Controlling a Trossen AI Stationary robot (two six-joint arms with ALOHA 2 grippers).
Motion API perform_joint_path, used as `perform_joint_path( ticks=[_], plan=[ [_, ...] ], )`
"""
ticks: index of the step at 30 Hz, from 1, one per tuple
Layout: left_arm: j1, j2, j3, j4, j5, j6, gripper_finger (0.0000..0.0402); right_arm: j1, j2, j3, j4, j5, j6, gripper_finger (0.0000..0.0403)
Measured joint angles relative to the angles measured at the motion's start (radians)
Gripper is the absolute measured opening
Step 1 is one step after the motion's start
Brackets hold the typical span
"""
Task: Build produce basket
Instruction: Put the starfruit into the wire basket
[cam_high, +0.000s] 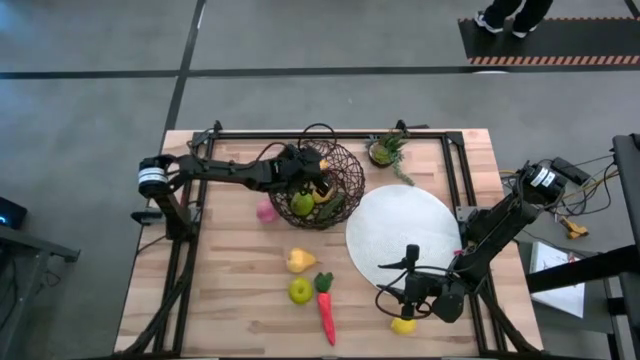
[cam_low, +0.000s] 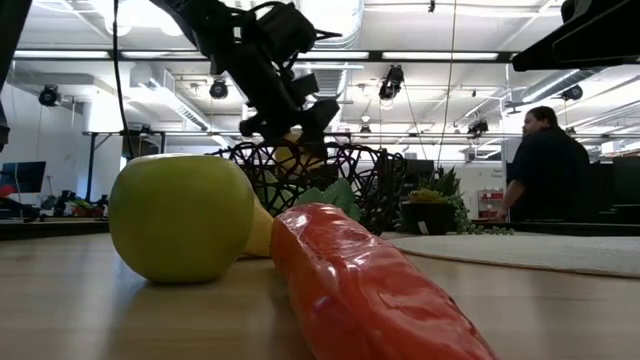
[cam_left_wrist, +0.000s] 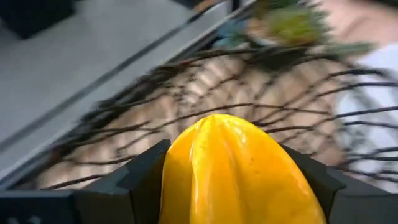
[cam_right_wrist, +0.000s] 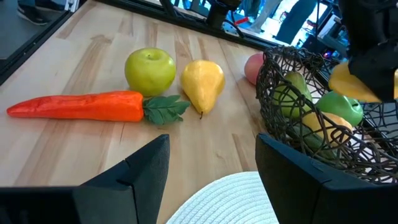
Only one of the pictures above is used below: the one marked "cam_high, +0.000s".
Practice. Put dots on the grey side table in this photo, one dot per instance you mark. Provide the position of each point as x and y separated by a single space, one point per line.
30 245

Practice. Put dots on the yellow banana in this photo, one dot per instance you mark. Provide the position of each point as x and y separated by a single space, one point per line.
321 198

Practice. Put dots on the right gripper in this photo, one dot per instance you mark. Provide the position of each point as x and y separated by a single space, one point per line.
414 290

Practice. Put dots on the black device with blue light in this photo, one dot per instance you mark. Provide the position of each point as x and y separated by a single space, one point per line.
11 214

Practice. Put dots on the yellow pear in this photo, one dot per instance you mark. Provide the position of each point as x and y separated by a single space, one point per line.
299 261

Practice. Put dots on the small yellow-orange fruit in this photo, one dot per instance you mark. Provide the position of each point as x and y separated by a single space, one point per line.
324 164

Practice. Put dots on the black stand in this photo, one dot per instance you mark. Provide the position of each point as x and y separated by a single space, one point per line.
627 200

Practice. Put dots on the yellow lemon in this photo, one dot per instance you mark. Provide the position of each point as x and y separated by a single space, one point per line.
403 326

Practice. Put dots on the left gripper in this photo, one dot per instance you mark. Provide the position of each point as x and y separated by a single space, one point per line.
295 167

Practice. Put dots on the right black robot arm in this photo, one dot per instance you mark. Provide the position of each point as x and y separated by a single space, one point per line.
495 220

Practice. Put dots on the dark green cucumber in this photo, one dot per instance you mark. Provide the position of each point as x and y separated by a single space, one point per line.
331 207

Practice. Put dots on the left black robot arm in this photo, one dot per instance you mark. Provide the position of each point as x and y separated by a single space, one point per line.
225 170

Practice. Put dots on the white paper sheet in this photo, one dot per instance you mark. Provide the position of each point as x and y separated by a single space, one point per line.
557 280

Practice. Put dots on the orange carrot with green leaves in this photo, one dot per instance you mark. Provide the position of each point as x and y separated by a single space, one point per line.
326 310

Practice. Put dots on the white round plate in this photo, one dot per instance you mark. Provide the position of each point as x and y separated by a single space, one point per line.
400 225

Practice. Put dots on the yellow clamp tool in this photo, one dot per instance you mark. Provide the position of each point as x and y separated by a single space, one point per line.
574 229

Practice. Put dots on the potted succulent plant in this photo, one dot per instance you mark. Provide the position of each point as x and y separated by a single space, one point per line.
382 154

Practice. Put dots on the black power brick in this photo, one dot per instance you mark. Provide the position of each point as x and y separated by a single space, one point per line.
570 170

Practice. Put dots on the pink peach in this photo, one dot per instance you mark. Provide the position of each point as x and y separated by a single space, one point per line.
265 212

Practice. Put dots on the black floor mat striped edge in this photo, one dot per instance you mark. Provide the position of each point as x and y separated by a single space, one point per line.
575 40

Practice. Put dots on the green apple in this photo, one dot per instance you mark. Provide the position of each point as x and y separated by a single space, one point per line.
300 291
302 204

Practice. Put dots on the person's feet in shoes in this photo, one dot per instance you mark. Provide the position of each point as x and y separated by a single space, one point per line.
520 10

